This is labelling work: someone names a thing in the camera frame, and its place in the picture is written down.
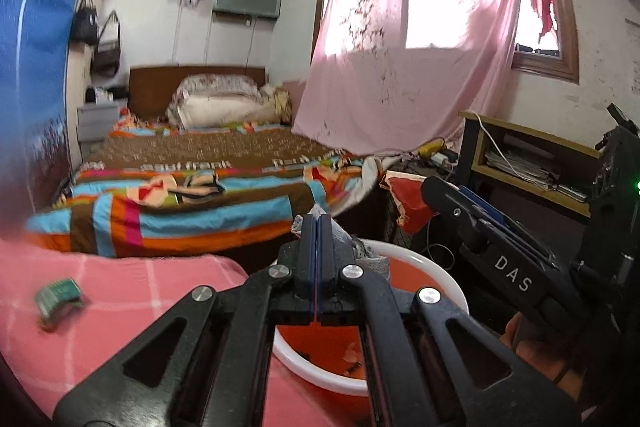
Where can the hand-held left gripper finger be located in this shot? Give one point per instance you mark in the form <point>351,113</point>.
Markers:
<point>312,257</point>
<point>324,257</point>

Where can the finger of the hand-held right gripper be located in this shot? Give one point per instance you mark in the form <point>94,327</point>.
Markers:
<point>500,222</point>
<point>450,202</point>

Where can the red paper wrapper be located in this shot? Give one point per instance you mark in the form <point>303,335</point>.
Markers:
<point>407,202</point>

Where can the grey mesh cloth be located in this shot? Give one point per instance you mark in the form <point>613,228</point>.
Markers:
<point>372,262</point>

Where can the red basin with white rim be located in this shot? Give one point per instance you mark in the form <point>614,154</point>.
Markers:
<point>420,272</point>

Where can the person's right hand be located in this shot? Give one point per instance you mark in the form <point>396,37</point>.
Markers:
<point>540,347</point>

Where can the small yellow device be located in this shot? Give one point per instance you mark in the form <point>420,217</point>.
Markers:
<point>431,149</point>

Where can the stack of papers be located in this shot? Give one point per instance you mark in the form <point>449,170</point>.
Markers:
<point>520,167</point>

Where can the wooden shelf unit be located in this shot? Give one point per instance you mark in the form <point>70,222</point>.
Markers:
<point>530,132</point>

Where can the colourful striped quilt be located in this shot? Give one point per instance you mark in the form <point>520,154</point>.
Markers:
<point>200,177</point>

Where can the pink curtain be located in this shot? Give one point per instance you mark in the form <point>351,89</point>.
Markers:
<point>400,57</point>

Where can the yellowish crumpled cloth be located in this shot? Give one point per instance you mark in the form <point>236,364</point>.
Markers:
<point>282,104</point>

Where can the pink checked blanket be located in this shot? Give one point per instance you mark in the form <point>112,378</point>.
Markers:
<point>125,307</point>

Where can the patterned pillow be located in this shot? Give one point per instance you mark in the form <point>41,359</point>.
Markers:
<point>215,87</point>

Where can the brown wooden headboard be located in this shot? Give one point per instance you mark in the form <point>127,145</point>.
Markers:
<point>150,87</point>

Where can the grey nightstand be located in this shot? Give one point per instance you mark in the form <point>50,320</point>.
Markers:
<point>97,122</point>

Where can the small green packet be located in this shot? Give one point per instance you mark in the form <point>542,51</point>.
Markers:
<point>57,299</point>

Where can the grey handbag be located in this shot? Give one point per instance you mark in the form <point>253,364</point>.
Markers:
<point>107,52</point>

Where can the black handbag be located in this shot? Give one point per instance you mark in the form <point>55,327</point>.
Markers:
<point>85,24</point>

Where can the blue cartoon wall poster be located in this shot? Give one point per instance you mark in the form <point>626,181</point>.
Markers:
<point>30,82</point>

